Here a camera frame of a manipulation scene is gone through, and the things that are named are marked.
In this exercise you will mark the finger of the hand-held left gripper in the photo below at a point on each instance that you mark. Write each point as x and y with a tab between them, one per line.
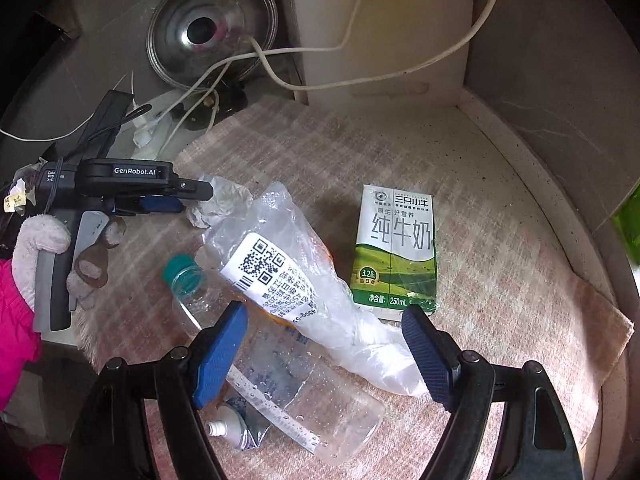
195	189
160	204

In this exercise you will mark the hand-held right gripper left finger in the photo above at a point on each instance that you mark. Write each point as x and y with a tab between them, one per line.
220	355

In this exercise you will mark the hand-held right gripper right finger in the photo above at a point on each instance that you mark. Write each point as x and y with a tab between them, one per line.
427	360

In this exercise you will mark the white tissue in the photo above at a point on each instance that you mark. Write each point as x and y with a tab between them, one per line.
220	205

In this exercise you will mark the clear plastic bag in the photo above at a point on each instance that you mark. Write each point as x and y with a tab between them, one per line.
365	340

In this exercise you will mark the silver toothpaste tube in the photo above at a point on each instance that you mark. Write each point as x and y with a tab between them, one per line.
235	425

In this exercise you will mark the clear plastic bottle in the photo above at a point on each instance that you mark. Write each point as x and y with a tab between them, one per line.
320	410

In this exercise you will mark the person's left forearm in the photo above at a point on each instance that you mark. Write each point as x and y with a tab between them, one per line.
15	330

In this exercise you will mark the person's left hand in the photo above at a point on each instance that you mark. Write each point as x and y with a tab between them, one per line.
40	245

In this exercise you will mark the white paper tag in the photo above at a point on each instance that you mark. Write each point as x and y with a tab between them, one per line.
17	200

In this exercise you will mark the pink plaid blanket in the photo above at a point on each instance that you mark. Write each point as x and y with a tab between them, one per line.
500	260

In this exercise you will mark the green white milk carton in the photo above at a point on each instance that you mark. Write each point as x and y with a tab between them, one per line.
395	240

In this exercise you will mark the green object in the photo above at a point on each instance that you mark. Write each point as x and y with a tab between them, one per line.
629	230

